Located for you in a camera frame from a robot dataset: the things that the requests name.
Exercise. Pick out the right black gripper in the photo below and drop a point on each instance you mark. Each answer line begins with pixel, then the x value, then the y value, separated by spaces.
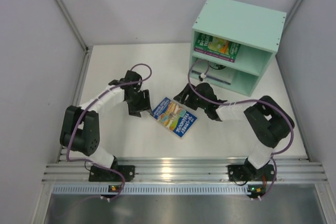
pixel 190 98

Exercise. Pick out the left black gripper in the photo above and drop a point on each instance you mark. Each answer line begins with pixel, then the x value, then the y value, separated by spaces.
pixel 140 102

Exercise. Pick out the blue treehouse book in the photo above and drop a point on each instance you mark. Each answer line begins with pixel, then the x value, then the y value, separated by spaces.
pixel 174 117

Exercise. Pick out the pale green booklet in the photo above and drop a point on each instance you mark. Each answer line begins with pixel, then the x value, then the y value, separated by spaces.
pixel 223 75

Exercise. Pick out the purple 117-storey treehouse book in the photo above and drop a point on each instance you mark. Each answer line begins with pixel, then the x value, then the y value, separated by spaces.
pixel 223 57

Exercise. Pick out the green 104-storey treehouse book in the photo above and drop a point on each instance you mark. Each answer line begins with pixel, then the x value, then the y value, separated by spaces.
pixel 217 45

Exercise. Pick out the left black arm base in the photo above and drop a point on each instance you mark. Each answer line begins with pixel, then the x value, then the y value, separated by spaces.
pixel 103 175

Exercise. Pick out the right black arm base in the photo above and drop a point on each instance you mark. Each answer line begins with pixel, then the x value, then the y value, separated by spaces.
pixel 246 172

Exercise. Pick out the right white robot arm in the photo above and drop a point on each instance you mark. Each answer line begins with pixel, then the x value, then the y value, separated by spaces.
pixel 272 126

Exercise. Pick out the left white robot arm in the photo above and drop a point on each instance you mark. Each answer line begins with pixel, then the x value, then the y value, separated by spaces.
pixel 80 132

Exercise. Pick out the mint green wooden shelf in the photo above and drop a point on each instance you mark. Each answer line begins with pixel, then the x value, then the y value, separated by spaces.
pixel 256 28

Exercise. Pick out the aluminium mounting rail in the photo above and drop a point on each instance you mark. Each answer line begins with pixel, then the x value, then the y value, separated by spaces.
pixel 164 165

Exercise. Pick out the perforated cable duct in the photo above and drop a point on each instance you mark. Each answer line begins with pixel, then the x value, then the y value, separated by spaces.
pixel 159 189

